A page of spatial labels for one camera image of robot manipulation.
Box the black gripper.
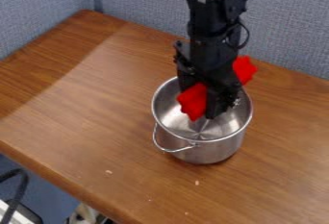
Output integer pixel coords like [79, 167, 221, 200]
[174, 34, 242, 119]

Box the white object under table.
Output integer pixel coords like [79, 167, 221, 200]
[64, 203, 115, 224]

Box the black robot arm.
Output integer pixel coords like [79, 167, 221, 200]
[174, 0, 249, 121]

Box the red rectangular block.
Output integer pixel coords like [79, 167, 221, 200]
[176, 56, 257, 121]

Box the black and white floor object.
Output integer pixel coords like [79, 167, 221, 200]
[0, 200, 44, 224]

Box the stainless steel pot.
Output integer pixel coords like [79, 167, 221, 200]
[151, 77, 253, 164]

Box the black cable loop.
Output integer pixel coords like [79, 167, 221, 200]
[0, 168, 31, 224]

